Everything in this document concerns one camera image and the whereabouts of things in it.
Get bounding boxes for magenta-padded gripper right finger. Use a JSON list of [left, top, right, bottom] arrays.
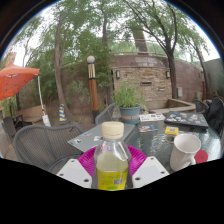
[[127, 144, 170, 190]]

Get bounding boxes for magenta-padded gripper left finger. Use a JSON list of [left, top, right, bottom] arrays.
[[56, 145, 101, 190]]

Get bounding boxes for clear bottle with yellow label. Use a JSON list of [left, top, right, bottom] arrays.
[[93, 121, 133, 192]]

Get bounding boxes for grey laptop with stickers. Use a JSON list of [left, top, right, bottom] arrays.
[[67, 122, 136, 153]]

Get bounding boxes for white ceramic mug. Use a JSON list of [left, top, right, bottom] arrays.
[[169, 133, 202, 172]]

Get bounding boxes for blue printed card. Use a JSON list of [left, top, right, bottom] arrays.
[[138, 124, 159, 133]]

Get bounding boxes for yellow printed card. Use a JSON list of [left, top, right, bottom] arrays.
[[164, 126, 180, 136]]

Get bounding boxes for white printed booklet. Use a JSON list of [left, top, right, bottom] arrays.
[[138, 112, 166, 123]]

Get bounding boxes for flat round red coaster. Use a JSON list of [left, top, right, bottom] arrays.
[[194, 149, 209, 165]]

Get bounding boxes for yellow and blue striped cone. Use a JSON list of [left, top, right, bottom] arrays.
[[58, 103, 68, 123]]

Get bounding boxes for wooden bench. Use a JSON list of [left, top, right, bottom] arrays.
[[15, 104, 46, 125]]

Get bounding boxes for green plant in teal pot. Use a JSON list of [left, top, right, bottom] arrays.
[[112, 82, 145, 125]]

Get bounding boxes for black metal patio chair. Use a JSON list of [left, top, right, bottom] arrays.
[[1, 114, 24, 141]]

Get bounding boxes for black backpack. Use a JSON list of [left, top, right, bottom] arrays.
[[204, 96, 224, 134]]

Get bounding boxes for orange patio umbrella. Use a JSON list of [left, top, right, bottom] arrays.
[[0, 60, 53, 128]]

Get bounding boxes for small dark round ring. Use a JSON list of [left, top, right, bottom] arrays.
[[165, 134, 177, 144]]

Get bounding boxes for wooden globe lamp post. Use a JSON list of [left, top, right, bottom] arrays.
[[201, 79, 208, 102], [86, 55, 100, 114]]

